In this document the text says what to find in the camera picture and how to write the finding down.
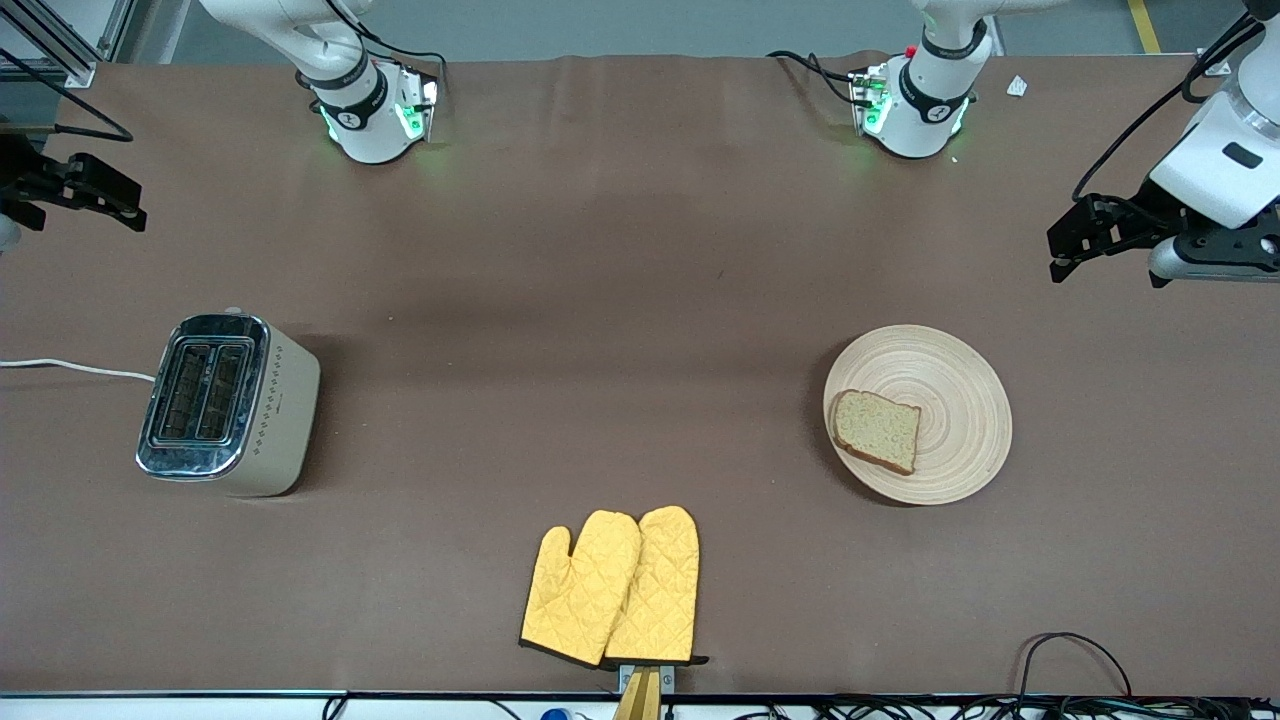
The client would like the round wooden plate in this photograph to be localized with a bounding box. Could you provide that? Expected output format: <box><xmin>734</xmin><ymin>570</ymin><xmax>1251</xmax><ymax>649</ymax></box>
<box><xmin>823</xmin><ymin>324</ymin><xmax>1014</xmax><ymax>506</ymax></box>

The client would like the brown bread slice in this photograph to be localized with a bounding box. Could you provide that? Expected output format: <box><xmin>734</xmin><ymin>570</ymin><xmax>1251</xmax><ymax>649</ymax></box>
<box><xmin>832</xmin><ymin>389</ymin><xmax>923</xmax><ymax>477</ymax></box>

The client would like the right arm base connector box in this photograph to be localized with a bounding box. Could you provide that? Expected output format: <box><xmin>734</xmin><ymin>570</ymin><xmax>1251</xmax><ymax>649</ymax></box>
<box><xmin>395</xmin><ymin>62</ymin><xmax>442</xmax><ymax>143</ymax></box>

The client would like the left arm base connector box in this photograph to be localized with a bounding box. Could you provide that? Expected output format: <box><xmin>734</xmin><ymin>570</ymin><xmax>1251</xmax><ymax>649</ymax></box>
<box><xmin>850</xmin><ymin>65</ymin><xmax>893</xmax><ymax>138</ymax></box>

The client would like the beige and chrome toaster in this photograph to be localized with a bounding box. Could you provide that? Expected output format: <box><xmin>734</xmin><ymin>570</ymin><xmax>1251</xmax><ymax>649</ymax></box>
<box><xmin>135</xmin><ymin>308</ymin><xmax>322</xmax><ymax>499</ymax></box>

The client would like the brown table cover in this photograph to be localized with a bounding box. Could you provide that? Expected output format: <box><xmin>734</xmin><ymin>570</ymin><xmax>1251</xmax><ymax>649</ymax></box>
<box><xmin>0</xmin><ymin>52</ymin><xmax>1280</xmax><ymax>698</ymax></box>

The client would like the yellow quilted oven mitt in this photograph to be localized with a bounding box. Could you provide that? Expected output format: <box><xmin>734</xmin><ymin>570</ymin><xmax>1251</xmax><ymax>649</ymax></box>
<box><xmin>519</xmin><ymin>510</ymin><xmax>642</xmax><ymax>669</ymax></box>
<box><xmin>603</xmin><ymin>505</ymin><xmax>710</xmax><ymax>669</ymax></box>

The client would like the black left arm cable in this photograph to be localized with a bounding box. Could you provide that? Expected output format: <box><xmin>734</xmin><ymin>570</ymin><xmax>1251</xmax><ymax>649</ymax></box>
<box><xmin>1073</xmin><ymin>10</ymin><xmax>1263</xmax><ymax>204</ymax></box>

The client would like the white toaster power cord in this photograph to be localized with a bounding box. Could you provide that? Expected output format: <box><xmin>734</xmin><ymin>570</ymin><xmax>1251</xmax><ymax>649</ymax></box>
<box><xmin>0</xmin><ymin>358</ymin><xmax>158</xmax><ymax>383</ymax></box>

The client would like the black left base cable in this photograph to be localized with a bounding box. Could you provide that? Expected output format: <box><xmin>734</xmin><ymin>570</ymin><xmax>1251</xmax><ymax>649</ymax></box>
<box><xmin>767</xmin><ymin>50</ymin><xmax>863</xmax><ymax>107</ymax></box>

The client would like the black base cable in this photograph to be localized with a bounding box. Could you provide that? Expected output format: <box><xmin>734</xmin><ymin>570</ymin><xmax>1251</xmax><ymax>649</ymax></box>
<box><xmin>767</xmin><ymin>50</ymin><xmax>863</xmax><ymax>107</ymax></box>
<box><xmin>330</xmin><ymin>0</ymin><xmax>448</xmax><ymax>71</ymax></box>

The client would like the black right base cable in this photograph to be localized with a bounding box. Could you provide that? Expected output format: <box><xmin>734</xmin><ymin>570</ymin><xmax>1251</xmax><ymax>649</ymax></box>
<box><xmin>330</xmin><ymin>0</ymin><xmax>448</xmax><ymax>71</ymax></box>

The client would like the black looped cable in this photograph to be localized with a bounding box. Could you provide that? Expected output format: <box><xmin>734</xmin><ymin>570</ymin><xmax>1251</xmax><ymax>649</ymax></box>
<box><xmin>1015</xmin><ymin>632</ymin><xmax>1134</xmax><ymax>701</ymax></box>

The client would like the metal bracket with wooden stick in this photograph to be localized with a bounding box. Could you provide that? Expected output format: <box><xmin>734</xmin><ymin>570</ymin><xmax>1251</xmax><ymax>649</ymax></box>
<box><xmin>612</xmin><ymin>663</ymin><xmax>677</xmax><ymax>720</ymax></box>

